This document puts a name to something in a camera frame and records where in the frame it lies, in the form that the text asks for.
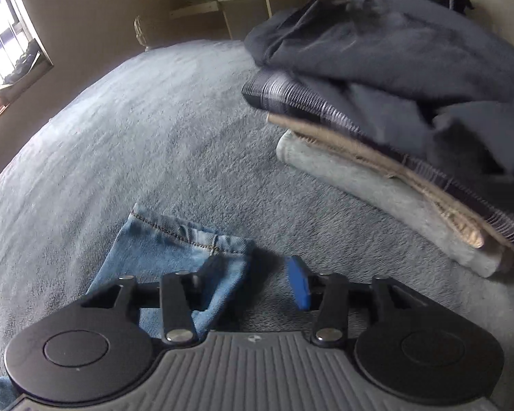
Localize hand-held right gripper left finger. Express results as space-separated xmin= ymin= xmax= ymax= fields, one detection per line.
xmin=79 ymin=271 xmax=202 ymax=346

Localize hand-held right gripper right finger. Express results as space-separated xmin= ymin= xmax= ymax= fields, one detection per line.
xmin=286 ymin=256 xmax=431 ymax=347

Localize blue jeans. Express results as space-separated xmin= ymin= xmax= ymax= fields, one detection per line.
xmin=0 ymin=203 xmax=258 ymax=411

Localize grey bag with dark clothes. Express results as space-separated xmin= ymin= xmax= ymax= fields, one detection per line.
xmin=4 ymin=38 xmax=42 ymax=87

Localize grey folded garment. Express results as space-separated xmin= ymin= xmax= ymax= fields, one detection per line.
xmin=276 ymin=130 xmax=506 ymax=277

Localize beige folded garment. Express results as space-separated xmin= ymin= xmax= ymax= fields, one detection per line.
xmin=268 ymin=113 xmax=514 ymax=262

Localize grey bed blanket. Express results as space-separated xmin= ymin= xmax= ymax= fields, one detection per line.
xmin=0 ymin=38 xmax=514 ymax=411

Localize plaid folded shirt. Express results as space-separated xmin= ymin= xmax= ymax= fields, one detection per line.
xmin=242 ymin=71 xmax=514 ymax=258

